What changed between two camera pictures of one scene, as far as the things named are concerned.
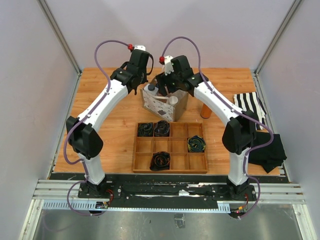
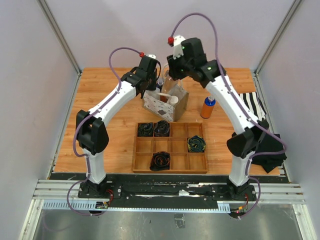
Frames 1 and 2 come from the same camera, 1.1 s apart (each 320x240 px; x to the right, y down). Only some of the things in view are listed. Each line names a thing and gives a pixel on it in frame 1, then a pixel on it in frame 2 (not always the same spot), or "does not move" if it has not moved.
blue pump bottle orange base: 206,112 does not move
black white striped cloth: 251,101 does not move
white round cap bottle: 173,100 does not move
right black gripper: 162,79 to 173,71
